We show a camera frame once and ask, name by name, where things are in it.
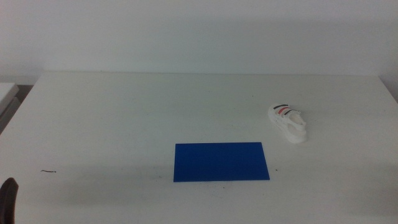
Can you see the small brown thread scrap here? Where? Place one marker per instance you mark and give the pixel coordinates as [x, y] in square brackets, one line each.
[48, 171]

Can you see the blue rectangular mat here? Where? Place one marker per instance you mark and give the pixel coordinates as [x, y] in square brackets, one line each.
[220, 161]

